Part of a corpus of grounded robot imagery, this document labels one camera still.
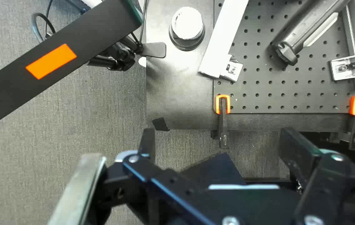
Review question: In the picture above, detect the small white corner bracket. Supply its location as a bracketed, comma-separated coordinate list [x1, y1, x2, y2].
[220, 58, 245, 82]

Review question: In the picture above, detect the white round cap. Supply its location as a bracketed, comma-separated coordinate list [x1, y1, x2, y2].
[168, 4, 206, 52]

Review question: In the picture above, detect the black perforated breadboard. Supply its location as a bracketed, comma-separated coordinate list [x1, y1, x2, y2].
[211, 0, 355, 114]

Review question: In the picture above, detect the dark cable loop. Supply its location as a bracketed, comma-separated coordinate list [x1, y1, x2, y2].
[31, 0, 58, 43]

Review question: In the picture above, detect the black board with orange patch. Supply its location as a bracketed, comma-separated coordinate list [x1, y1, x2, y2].
[0, 0, 145, 129]

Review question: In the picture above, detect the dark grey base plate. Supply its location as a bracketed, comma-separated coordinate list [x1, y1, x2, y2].
[145, 0, 355, 133]

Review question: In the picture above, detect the black and silver tube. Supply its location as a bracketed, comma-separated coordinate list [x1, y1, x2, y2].
[270, 0, 354, 66]

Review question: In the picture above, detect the silver bracket with black mark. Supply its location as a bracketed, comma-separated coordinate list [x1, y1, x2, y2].
[329, 52, 355, 82]

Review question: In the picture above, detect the silver metal plate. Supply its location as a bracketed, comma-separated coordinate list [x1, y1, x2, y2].
[46, 152, 109, 225]

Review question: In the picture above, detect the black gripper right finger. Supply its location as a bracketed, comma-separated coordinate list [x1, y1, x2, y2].
[278, 126, 324, 189]

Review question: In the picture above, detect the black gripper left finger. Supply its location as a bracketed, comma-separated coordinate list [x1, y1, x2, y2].
[138, 126, 158, 163]

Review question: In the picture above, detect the small black wedge piece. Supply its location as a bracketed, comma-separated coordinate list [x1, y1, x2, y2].
[151, 116, 171, 132]

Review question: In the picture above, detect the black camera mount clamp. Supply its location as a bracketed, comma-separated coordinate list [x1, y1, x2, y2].
[88, 36, 168, 72]

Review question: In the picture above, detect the orange rectangular tape patch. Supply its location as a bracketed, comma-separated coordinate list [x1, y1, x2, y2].
[24, 42, 79, 81]

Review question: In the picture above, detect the white aluminium bar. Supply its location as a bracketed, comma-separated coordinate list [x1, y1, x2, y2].
[198, 0, 250, 79]

